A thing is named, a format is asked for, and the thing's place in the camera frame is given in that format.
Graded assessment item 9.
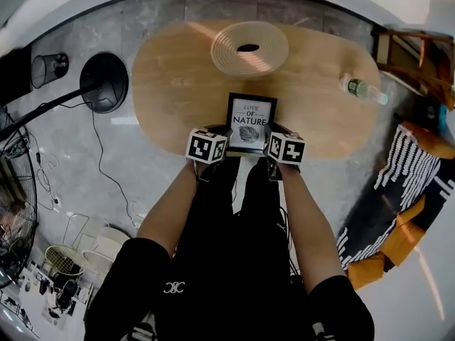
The person's right forearm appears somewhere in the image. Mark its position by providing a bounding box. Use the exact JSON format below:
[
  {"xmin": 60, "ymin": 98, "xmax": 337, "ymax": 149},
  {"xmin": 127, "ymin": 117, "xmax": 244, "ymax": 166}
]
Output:
[{"xmin": 279, "ymin": 165, "xmax": 338, "ymax": 295}]

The black cabinet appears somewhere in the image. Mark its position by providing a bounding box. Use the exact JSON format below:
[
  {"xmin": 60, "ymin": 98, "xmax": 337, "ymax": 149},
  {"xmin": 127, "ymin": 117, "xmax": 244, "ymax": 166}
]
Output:
[{"xmin": 0, "ymin": 44, "xmax": 33, "ymax": 106}]

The orange armchair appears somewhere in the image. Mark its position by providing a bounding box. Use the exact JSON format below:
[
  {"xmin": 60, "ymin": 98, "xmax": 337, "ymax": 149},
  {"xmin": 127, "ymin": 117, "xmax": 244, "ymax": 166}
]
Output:
[{"xmin": 346, "ymin": 121, "xmax": 455, "ymax": 291}]

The black standing fan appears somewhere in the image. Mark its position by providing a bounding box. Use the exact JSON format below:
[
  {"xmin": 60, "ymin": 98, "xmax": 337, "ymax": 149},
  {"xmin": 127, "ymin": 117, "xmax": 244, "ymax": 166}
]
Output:
[{"xmin": 0, "ymin": 52, "xmax": 129, "ymax": 290}]

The black wire waste basket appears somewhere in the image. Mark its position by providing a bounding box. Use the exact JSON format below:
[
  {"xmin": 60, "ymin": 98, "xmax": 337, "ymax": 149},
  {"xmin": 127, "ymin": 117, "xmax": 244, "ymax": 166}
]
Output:
[{"xmin": 31, "ymin": 53, "xmax": 70, "ymax": 90}]

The wooden oval coffee table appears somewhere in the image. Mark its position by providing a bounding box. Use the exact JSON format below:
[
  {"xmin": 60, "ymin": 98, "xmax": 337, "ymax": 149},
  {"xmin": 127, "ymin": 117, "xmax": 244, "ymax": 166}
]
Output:
[{"xmin": 131, "ymin": 20, "xmax": 382, "ymax": 159}]

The person's black shirt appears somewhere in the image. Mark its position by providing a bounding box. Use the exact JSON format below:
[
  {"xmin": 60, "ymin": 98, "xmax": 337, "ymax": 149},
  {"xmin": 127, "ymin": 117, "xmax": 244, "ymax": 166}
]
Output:
[{"xmin": 84, "ymin": 236, "xmax": 376, "ymax": 341}]

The yellow wire basket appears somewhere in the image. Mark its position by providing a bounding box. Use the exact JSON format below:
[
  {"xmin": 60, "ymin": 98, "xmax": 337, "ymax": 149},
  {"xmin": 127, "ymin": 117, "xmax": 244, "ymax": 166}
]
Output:
[{"xmin": 45, "ymin": 245, "xmax": 85, "ymax": 277}]

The wooden side rack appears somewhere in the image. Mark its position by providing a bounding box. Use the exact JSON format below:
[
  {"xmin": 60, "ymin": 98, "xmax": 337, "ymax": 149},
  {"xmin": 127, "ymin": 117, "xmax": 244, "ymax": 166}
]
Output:
[{"xmin": 371, "ymin": 28, "xmax": 455, "ymax": 112}]

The beige ribbed round vase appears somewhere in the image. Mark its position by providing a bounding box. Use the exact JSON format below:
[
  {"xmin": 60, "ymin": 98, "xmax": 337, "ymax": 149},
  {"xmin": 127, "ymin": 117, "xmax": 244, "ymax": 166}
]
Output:
[{"xmin": 210, "ymin": 21, "xmax": 290, "ymax": 81}]

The black floor cable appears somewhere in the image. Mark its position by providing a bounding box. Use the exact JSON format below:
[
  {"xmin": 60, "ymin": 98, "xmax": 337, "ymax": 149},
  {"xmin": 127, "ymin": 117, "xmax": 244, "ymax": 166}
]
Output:
[{"xmin": 90, "ymin": 99, "xmax": 131, "ymax": 213}]

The black framed nature print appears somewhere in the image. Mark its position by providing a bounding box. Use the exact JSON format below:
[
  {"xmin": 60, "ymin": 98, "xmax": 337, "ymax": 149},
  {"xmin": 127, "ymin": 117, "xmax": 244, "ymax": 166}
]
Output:
[{"xmin": 225, "ymin": 92, "xmax": 278, "ymax": 156}]

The teal object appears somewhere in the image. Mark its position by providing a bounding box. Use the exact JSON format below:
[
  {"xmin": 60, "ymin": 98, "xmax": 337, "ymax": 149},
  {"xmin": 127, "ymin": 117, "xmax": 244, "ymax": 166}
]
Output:
[{"xmin": 437, "ymin": 104, "xmax": 449, "ymax": 134}]

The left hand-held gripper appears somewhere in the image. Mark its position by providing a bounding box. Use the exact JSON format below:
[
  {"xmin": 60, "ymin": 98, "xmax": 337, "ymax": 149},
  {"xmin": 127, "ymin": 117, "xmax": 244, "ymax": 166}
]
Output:
[{"xmin": 185, "ymin": 126, "xmax": 232, "ymax": 183}]

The person's left forearm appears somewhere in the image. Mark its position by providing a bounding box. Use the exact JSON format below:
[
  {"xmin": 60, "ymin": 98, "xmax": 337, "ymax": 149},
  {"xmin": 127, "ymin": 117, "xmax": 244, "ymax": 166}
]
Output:
[{"xmin": 136, "ymin": 161, "xmax": 200, "ymax": 259}]

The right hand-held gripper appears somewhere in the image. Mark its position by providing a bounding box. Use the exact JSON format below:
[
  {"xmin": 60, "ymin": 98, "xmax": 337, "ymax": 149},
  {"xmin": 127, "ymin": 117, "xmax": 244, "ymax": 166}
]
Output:
[{"xmin": 262, "ymin": 130, "xmax": 306, "ymax": 182}]

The clear plastic bottle green label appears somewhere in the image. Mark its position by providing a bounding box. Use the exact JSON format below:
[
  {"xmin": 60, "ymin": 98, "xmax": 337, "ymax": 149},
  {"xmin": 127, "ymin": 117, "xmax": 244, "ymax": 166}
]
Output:
[{"xmin": 339, "ymin": 72, "xmax": 388, "ymax": 105}]

